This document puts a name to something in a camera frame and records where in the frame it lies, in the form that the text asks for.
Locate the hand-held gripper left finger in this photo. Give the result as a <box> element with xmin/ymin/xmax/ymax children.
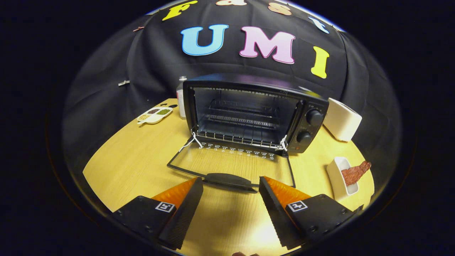
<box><xmin>113</xmin><ymin>177</ymin><xmax>204</xmax><ymax>250</ymax></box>

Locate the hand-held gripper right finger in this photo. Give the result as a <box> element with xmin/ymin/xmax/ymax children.
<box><xmin>258</xmin><ymin>176</ymin><xmax>358</xmax><ymax>250</ymax></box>

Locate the red meat steak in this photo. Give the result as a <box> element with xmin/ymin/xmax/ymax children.
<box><xmin>341</xmin><ymin>161</ymin><xmax>371</xmax><ymax>186</ymax></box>

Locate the black toaster oven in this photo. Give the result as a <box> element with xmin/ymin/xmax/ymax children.
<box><xmin>167</xmin><ymin>74</ymin><xmax>329</xmax><ymax>193</ymax></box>

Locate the white bread toaster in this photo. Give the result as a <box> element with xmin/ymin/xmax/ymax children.
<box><xmin>323</xmin><ymin>98</ymin><xmax>363</xmax><ymax>142</ymax></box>

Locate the white rectangular tray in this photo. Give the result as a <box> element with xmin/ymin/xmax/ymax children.
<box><xmin>326</xmin><ymin>157</ymin><xmax>359</xmax><ymax>200</ymax></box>

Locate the white divided dish of beans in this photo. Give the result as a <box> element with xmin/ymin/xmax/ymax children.
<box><xmin>137</xmin><ymin>106</ymin><xmax>173</xmax><ymax>125</ymax></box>

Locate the clear plastic bottle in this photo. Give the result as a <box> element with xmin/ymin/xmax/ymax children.
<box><xmin>177</xmin><ymin>76</ymin><xmax>188</xmax><ymax>119</ymax></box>

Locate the black backdrop cloth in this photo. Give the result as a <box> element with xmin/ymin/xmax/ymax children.
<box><xmin>62</xmin><ymin>0</ymin><xmax>402</xmax><ymax>171</ymax></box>

